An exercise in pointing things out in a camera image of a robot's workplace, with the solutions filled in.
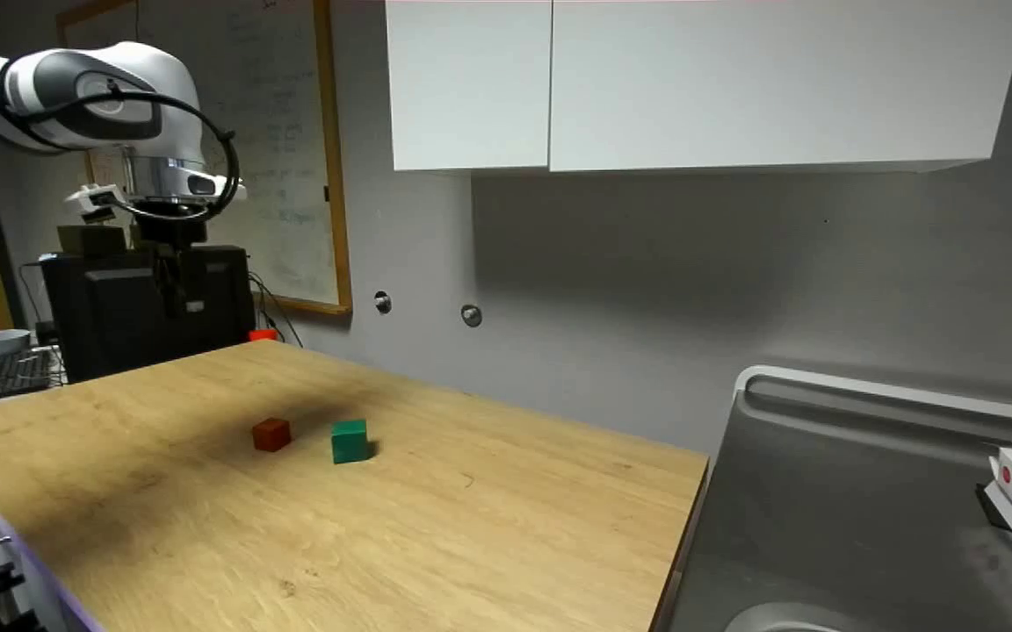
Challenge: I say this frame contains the round wall outlet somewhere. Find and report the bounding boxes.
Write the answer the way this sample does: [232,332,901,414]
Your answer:
[460,305,486,325]
[374,291,393,313]

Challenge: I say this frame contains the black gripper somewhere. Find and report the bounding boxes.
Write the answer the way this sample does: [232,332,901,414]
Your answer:
[142,212,204,307]

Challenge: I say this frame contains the green block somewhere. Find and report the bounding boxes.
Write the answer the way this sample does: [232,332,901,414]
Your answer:
[332,418,368,462]

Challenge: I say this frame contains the black keyboard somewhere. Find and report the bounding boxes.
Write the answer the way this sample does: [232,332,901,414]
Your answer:
[0,349,53,400]

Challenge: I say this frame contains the wood framed whiteboard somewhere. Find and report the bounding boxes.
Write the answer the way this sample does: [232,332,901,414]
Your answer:
[55,0,352,318]

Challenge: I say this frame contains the orange red block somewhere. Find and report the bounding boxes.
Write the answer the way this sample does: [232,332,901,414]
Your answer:
[252,418,291,451]

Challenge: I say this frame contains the round wall outlet right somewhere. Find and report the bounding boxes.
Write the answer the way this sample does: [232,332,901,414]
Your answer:
[460,305,486,325]

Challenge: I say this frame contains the round wall outlet left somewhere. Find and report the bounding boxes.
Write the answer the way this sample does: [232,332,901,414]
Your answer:
[374,291,393,313]

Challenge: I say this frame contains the white wall cabinet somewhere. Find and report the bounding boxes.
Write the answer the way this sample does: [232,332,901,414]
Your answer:
[385,0,1012,172]

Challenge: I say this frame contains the black computer tower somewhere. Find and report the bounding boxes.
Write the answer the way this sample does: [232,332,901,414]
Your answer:
[41,244,252,383]

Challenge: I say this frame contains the stainless steel sink counter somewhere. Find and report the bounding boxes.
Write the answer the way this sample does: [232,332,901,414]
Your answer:
[649,366,1012,632]

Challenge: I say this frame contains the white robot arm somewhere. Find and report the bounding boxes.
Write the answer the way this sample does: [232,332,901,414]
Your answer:
[0,42,244,307]

